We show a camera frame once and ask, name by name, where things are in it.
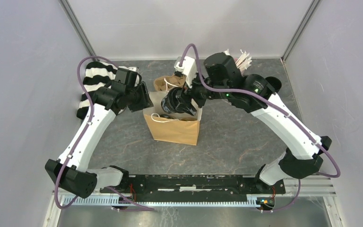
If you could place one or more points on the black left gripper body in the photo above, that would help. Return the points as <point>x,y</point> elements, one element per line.
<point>138,98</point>

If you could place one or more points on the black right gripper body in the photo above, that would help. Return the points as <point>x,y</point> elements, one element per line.
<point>200,91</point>

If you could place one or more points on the brown paper bag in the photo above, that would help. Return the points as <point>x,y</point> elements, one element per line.
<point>181,128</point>

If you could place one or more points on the black paper coffee cup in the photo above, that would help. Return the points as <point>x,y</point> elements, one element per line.
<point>166,116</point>

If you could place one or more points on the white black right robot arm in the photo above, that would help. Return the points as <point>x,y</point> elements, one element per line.
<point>258,96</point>

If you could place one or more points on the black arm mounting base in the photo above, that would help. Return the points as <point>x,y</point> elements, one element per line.
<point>196,188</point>

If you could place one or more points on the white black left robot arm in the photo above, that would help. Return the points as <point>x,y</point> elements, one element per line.
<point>70,170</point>

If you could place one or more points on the black white striped cloth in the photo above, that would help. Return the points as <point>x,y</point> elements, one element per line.
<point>97,74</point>

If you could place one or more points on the white wrapped stirrer sticks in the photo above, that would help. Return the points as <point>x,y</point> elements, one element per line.
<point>243,61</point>

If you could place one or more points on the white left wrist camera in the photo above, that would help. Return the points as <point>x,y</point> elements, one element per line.
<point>135,79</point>

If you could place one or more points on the slotted aluminium cable rail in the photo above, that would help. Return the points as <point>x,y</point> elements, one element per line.
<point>113,200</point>

